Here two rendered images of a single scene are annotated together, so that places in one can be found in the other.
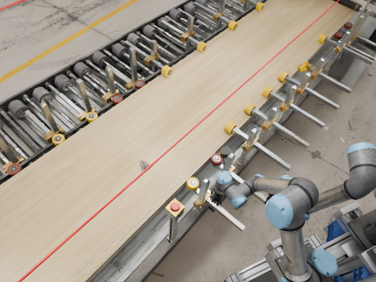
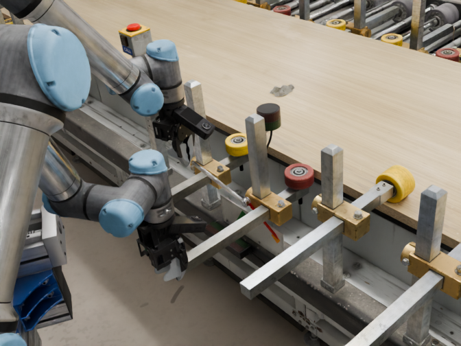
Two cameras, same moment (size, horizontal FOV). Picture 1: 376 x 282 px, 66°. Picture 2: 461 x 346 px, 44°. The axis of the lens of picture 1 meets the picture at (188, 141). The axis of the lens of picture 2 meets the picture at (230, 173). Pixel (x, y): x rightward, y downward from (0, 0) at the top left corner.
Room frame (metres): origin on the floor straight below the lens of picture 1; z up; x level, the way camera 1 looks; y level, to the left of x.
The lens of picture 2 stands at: (1.28, -1.47, 1.81)
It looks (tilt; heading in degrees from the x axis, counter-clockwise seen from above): 35 degrees down; 108
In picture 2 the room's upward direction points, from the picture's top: 7 degrees counter-clockwise
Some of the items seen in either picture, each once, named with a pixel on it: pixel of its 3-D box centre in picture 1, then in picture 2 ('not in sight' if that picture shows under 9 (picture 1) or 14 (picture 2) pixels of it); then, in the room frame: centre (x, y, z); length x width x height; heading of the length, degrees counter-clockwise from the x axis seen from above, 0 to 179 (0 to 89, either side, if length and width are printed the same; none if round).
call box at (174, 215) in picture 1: (174, 210); (136, 41); (0.54, 0.02, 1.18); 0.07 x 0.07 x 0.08; 55
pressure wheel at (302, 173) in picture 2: (215, 161); (299, 187); (1.05, -0.21, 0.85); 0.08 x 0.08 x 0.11
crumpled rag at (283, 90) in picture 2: (145, 164); (282, 88); (0.93, 0.26, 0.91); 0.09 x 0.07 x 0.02; 33
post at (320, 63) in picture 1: (311, 80); not in sight; (1.98, -0.99, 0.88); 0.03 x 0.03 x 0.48; 55
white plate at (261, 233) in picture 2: not in sight; (251, 226); (0.92, -0.28, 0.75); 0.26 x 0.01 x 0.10; 145
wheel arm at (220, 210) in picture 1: (215, 206); (188, 187); (0.74, -0.23, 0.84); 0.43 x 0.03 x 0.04; 55
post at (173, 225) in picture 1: (173, 226); (151, 116); (0.54, 0.02, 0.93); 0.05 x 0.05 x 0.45; 55
